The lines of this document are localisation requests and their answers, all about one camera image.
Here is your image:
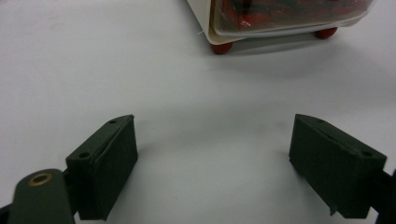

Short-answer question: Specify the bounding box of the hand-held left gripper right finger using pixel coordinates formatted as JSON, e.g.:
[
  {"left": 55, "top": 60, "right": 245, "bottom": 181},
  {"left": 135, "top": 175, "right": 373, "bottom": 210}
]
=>
[{"left": 289, "top": 113, "right": 388, "bottom": 219}]

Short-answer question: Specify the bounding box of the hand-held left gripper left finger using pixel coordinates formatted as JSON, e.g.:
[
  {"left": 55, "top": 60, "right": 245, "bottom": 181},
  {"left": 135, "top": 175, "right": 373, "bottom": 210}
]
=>
[{"left": 65, "top": 114, "right": 139, "bottom": 221}]

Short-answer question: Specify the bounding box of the pile of red coffee sachets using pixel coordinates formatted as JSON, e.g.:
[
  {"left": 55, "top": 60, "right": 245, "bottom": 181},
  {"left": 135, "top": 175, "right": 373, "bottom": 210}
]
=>
[{"left": 214, "top": 0, "right": 375, "bottom": 32}]

